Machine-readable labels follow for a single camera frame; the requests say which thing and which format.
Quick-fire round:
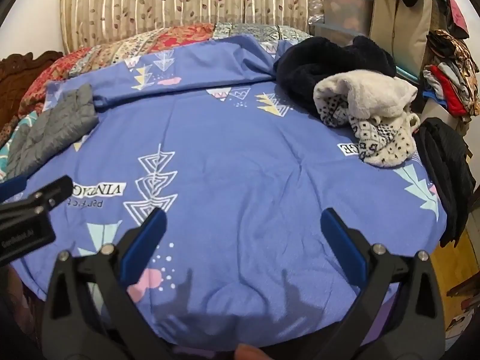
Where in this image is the carved wooden headboard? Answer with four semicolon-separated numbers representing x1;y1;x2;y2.
0;50;63;128

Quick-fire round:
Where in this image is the pile of colourful clothes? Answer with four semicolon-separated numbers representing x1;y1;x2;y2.
422;29;479;123

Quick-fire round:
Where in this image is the black garment hanging bedside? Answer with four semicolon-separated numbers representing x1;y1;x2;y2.
413;117;476;247

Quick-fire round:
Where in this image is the grey quilted puffer jacket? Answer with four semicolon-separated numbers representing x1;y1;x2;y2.
6;84;98;180

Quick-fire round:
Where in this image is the clear plastic storage bin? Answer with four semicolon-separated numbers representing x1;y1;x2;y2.
311;0;374;46

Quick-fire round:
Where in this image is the dark navy fleece garment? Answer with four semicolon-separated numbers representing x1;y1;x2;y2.
273;36;396;117

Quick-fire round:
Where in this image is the red floral patchwork quilt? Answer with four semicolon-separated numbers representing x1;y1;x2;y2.
17;23;310;119

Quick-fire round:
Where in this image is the white patterned fleece garment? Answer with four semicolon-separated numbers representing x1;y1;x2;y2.
313;70;421;168

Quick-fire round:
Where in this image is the blue patterned bed sheet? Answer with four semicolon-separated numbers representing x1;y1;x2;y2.
13;36;447;351

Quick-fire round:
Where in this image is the teal white patterned cloth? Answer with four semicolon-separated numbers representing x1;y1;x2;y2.
0;109;38;181

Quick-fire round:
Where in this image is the beige fabric wardrobe organizer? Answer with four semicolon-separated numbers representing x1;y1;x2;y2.
369;0;434;77

